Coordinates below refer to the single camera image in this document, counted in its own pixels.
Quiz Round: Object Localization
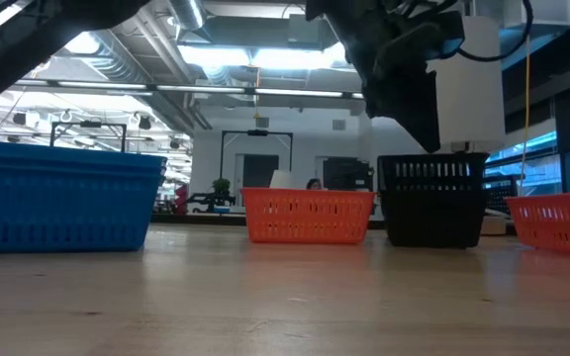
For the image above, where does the orange plastic slotted basket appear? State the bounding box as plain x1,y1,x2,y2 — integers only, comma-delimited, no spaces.
505,192,570,258
240,186,377,245

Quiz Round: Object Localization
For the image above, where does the black perforated panel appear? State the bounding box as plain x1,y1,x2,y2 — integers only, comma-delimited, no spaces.
485,173,520,202

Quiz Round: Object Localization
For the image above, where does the grey ceiling box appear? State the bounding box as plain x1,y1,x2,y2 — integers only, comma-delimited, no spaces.
287,13,316,49

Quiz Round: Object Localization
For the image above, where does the red chair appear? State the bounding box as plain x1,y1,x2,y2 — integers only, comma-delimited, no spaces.
173,182,191,215

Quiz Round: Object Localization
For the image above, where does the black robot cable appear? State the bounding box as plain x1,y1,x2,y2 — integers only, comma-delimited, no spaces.
455,0,534,63

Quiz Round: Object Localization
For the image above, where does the long ceiling light bar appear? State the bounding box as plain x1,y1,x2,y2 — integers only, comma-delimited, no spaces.
12,78,365,100

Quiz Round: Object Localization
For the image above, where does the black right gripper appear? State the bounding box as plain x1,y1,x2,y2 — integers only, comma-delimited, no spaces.
305,0,443,154

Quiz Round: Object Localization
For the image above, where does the white conical object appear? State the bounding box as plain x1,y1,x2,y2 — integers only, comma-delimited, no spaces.
268,169,296,190

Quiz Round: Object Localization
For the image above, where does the yellow hanging cable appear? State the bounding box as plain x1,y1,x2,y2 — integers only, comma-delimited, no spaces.
518,37,532,197

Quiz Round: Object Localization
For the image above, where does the green potted plant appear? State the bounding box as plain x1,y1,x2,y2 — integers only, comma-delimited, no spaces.
211,177,233,197

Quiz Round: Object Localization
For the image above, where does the black metal rig frame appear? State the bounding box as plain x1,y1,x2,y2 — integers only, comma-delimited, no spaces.
49,121,128,153
219,129,295,173

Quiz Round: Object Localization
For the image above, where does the large ribbed silver duct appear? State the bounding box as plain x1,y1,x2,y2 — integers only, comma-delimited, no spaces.
86,29,197,133

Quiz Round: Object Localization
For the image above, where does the small round silver duct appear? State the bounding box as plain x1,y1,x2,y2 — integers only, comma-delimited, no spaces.
165,0,208,32

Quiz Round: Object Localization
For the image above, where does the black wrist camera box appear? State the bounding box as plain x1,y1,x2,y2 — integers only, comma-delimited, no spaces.
376,10,466,75

